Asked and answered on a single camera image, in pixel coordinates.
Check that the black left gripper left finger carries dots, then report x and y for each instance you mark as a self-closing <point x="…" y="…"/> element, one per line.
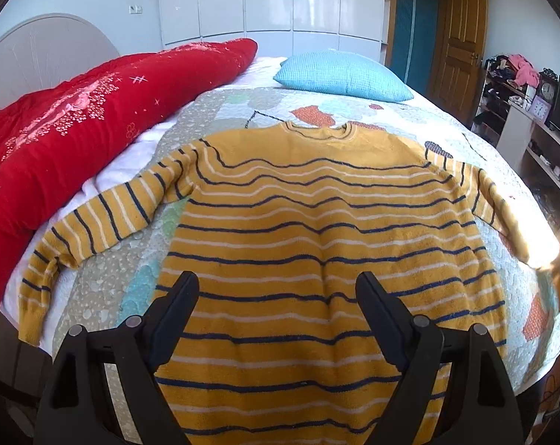
<point x="77" y="407"/>

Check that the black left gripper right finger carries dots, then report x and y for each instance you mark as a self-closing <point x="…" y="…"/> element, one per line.
<point x="479" y="404"/>

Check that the yellow striped sweater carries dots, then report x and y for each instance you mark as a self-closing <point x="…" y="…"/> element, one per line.
<point x="277" y="224"/>

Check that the pink clothes pile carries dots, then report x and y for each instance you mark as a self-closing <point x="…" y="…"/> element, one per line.
<point x="525" y="73"/>

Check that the patchwork quilted bedspread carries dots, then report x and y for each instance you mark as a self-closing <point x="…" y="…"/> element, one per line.
<point x="120" y="282"/>

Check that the red patterned duvet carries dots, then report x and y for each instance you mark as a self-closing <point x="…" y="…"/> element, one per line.
<point x="53" y="140"/>

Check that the white shelf unit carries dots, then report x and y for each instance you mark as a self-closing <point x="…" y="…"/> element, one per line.
<point x="532" y="149"/>

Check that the purple square clock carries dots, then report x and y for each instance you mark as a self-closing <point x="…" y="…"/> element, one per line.
<point x="539" y="109"/>

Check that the dark ornate mantel clock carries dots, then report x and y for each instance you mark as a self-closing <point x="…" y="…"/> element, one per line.
<point x="547" y="89"/>

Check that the brown wooden door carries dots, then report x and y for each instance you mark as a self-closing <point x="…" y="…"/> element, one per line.
<point x="459" y="50"/>

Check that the turquoise knitted pillow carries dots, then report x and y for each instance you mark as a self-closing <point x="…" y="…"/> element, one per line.
<point x="342" y="73"/>

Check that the white round headboard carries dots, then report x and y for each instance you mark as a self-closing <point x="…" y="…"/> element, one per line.
<point x="44" y="51"/>

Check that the teal door curtain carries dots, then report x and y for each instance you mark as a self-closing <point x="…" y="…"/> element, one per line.
<point x="415" y="35"/>

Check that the white glossy wardrobe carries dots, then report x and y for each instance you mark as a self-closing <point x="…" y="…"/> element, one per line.
<point x="280" y="27"/>

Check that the white wall socket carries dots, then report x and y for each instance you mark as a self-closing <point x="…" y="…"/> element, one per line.
<point x="135" y="9"/>

